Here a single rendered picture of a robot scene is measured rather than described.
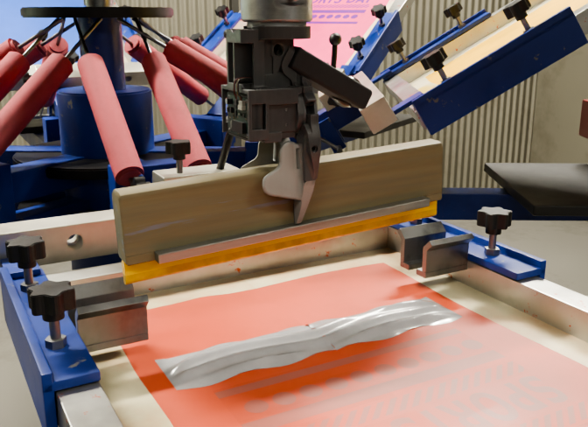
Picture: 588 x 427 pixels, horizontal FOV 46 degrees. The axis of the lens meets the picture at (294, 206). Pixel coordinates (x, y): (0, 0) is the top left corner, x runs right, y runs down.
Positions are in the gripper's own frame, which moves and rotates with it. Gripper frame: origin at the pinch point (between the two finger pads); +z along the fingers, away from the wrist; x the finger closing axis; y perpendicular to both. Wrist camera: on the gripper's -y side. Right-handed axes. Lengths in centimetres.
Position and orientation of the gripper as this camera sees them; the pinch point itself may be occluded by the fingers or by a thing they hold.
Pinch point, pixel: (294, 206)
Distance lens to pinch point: 79.8
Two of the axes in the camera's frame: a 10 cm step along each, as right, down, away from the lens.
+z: 0.0, 9.7, 2.6
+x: 4.8, 2.3, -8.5
